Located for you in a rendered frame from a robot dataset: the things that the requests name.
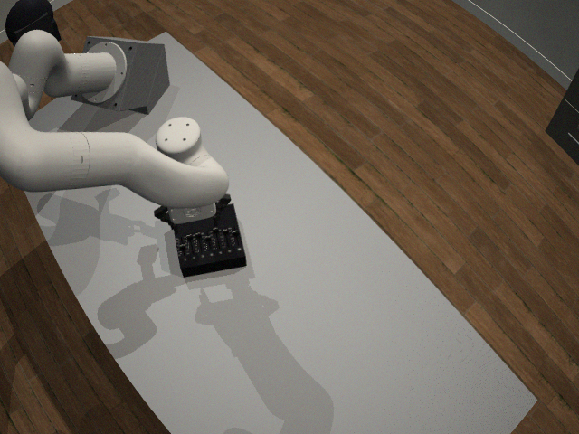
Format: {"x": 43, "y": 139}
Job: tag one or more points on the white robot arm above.
{"x": 35, "y": 161}

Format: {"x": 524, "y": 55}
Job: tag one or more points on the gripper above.
{"x": 191, "y": 214}

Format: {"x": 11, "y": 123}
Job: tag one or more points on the black lighting desk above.
{"x": 200, "y": 253}

